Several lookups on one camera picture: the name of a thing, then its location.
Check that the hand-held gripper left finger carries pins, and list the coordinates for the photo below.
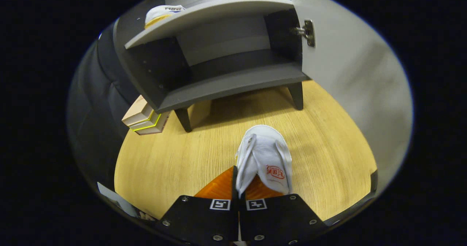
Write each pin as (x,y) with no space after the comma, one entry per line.
(197,220)

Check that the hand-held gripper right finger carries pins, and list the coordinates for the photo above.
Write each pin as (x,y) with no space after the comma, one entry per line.
(277,220)

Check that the white canvas shoe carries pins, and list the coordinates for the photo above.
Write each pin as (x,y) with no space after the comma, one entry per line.
(158,14)
(264,151)

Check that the dark grey shoe cabinet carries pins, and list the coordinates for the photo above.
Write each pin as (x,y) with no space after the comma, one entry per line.
(226,83)

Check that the metal door hinge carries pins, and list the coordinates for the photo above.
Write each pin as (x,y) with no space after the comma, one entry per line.
(309,32)

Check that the stack of books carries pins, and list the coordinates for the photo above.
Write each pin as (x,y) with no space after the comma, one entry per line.
(140,111)

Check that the black backdrop cloth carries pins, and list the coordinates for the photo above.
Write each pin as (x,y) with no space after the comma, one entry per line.
(91,111)

